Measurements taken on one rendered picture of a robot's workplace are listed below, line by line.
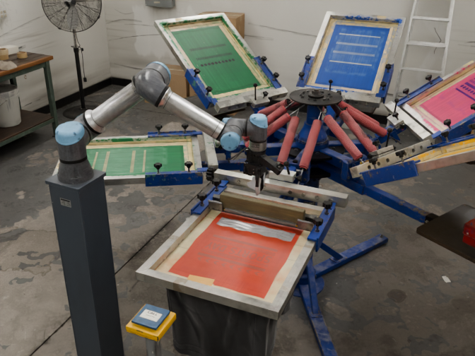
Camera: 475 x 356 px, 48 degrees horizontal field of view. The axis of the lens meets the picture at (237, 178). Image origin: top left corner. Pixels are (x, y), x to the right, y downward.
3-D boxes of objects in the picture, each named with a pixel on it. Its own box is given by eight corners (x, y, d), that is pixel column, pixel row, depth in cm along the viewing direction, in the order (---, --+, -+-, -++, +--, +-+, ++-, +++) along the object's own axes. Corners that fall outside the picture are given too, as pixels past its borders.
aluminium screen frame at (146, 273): (278, 321, 188) (278, 312, 187) (136, 279, 208) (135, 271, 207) (332, 215, 253) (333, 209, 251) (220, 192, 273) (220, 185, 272)
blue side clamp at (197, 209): (200, 224, 247) (200, 211, 244) (191, 222, 249) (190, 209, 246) (227, 196, 272) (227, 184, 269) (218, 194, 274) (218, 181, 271)
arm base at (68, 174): (50, 179, 230) (47, 158, 225) (73, 166, 242) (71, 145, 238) (78, 186, 224) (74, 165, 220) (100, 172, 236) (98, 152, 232)
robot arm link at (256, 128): (249, 111, 229) (268, 113, 228) (248, 135, 234) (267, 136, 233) (247, 118, 222) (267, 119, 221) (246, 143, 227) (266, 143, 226)
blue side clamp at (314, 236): (317, 252, 228) (318, 238, 225) (306, 249, 230) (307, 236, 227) (333, 219, 253) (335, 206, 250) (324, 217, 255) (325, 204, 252)
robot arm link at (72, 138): (53, 160, 224) (49, 130, 218) (66, 147, 236) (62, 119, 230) (80, 162, 223) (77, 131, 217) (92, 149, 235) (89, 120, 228)
